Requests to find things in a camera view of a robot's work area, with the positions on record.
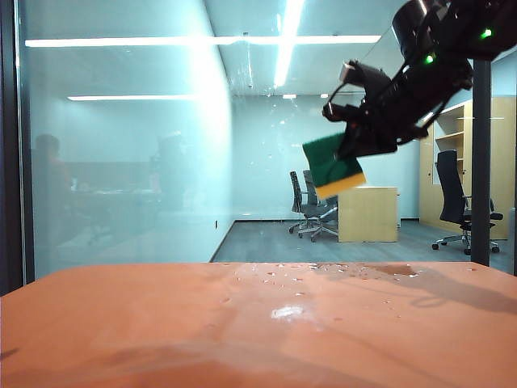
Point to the dark glass wall frame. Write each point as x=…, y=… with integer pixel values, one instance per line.
x=10, y=141

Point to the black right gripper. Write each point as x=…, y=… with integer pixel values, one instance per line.
x=408, y=101

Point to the grey mesh office chair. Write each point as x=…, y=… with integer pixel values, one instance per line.
x=298, y=202
x=319, y=220

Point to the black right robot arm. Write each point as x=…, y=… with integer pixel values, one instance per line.
x=456, y=24

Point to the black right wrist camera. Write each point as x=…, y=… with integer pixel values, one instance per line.
x=363, y=72

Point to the green and yellow sponge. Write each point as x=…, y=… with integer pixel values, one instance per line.
x=323, y=161

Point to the light wooden office desk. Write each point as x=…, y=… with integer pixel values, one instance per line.
x=367, y=214

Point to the black vertical frame post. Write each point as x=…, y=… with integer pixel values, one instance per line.
x=481, y=161

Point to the light wooden shelf cabinet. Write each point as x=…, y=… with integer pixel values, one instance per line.
x=503, y=161

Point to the large glass wall pane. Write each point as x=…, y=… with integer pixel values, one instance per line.
x=121, y=194

